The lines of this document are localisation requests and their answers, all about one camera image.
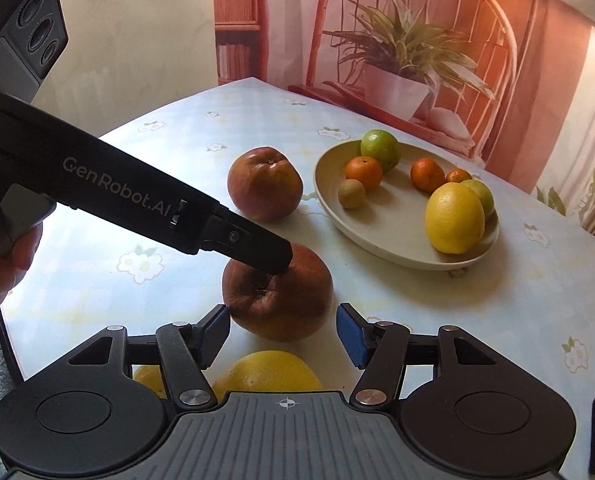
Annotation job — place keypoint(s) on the large green fruit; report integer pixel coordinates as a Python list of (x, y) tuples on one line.
[(382, 146)]

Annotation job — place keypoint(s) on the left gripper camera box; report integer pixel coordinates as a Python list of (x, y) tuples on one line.
[(32, 37)]

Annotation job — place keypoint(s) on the tiny mandarin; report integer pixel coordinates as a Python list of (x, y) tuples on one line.
[(458, 175)]

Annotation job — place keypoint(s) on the small mandarin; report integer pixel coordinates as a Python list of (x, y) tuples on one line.
[(367, 170), (426, 175)]

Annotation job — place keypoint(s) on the yellow lemon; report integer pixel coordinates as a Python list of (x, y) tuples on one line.
[(454, 219)]

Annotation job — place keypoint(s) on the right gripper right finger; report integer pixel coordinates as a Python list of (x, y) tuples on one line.
[(379, 350)]

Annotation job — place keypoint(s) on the small brown longan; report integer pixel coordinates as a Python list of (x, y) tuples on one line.
[(351, 194)]

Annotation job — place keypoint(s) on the person left hand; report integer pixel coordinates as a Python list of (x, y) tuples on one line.
[(14, 267)]

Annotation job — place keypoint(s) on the red apple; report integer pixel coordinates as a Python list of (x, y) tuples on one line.
[(264, 185), (285, 307)]

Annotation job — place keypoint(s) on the cream round plate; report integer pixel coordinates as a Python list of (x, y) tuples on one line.
[(390, 224)]

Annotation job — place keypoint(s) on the printed room backdrop cloth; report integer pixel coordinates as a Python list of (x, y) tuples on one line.
[(506, 84)]

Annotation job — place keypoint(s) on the small green lime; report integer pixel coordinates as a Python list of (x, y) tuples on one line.
[(484, 194)]

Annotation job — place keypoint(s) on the floral checked tablecloth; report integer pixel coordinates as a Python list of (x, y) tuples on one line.
[(532, 298)]

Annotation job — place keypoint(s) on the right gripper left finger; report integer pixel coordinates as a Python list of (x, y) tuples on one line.
[(185, 351)]

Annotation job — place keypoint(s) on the yellow green pear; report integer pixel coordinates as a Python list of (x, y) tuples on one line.
[(150, 376)]

